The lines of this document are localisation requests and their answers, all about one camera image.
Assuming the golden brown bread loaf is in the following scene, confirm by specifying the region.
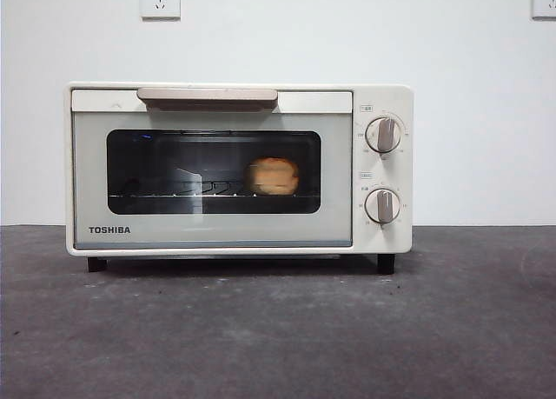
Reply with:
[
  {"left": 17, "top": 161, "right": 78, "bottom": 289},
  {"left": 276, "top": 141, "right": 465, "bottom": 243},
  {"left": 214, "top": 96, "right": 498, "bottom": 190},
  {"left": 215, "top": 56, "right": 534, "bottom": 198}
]
[{"left": 246, "top": 156, "right": 301, "bottom": 196}]

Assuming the oven door with tan handle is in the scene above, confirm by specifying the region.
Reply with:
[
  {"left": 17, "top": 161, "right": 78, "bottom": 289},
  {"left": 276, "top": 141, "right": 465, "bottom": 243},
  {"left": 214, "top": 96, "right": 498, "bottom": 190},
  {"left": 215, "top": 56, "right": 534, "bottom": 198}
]
[{"left": 70, "top": 87, "right": 354, "bottom": 249}]

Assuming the small tan oven knob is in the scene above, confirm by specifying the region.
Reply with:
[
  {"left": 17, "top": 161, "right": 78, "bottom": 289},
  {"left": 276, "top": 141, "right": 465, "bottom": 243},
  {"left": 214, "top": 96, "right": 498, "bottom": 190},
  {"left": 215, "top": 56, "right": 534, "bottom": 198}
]
[{"left": 363, "top": 188, "right": 400, "bottom": 225}]

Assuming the large tan oven knob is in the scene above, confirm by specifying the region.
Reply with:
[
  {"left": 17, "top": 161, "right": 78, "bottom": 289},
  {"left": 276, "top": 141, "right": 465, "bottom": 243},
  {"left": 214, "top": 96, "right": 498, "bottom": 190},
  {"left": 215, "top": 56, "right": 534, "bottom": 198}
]
[{"left": 363, "top": 116, "right": 402, "bottom": 155}]

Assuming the cream white toaster oven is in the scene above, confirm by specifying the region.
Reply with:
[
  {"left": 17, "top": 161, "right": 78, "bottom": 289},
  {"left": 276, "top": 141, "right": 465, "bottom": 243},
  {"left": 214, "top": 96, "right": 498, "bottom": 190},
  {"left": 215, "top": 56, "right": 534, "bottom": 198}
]
[{"left": 64, "top": 83, "right": 414, "bottom": 275}]

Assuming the metal wire oven rack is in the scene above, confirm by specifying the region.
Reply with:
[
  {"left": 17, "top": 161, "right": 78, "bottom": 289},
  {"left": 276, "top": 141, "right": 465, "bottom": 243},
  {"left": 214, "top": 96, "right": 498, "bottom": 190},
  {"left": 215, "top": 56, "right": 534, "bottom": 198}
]
[{"left": 108, "top": 179, "right": 318, "bottom": 199}]

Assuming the white wall socket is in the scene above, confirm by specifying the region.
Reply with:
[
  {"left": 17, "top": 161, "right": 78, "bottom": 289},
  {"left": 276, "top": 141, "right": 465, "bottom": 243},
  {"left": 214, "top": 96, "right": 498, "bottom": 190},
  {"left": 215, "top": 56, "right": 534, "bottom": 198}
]
[
  {"left": 532, "top": 0, "right": 556, "bottom": 20},
  {"left": 139, "top": 0, "right": 182, "bottom": 20}
]

